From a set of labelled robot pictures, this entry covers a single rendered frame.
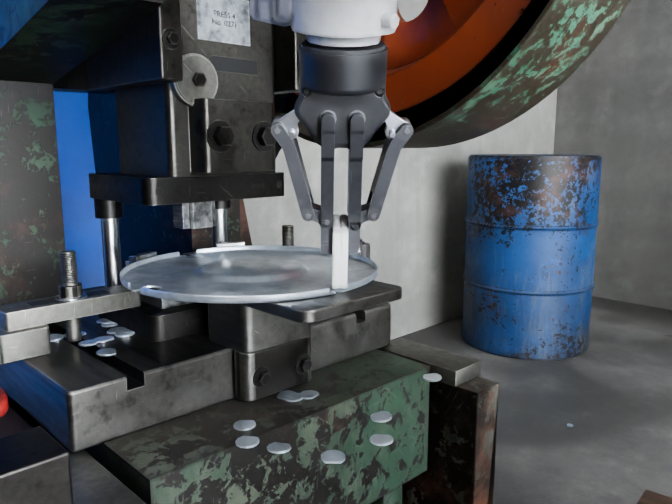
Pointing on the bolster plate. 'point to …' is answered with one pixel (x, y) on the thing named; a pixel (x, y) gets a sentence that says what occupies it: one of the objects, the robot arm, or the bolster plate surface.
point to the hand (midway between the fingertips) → (339, 251)
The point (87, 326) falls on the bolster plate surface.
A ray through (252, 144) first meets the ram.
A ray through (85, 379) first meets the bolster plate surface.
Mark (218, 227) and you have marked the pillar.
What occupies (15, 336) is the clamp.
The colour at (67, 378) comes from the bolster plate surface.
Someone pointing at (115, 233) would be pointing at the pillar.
